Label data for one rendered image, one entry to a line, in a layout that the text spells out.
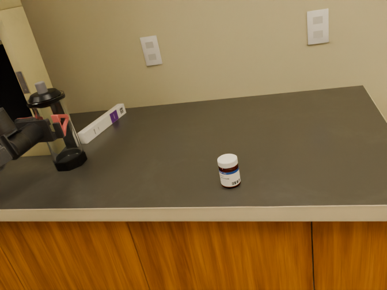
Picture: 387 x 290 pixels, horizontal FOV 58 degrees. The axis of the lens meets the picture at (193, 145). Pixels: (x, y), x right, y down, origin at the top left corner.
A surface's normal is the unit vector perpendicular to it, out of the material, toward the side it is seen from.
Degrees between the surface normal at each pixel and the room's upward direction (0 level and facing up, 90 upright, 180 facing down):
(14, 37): 90
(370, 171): 0
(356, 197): 0
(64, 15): 90
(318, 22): 90
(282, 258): 90
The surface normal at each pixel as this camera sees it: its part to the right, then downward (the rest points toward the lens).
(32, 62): 0.96, -0.06
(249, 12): -0.22, 0.47
